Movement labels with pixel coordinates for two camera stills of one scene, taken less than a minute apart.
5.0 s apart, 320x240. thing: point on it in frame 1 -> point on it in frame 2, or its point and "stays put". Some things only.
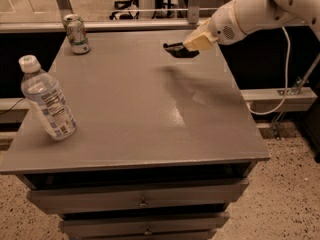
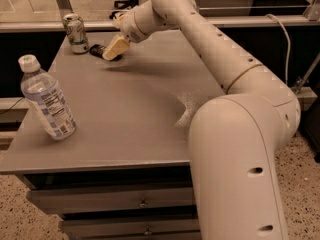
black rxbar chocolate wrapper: x=178 y=50 -> x=98 y=50
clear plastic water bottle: x=46 y=96 stays put
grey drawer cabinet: x=165 y=144 stays put
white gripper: x=224 y=24 -> x=130 y=26
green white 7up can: x=77 y=34 stays put
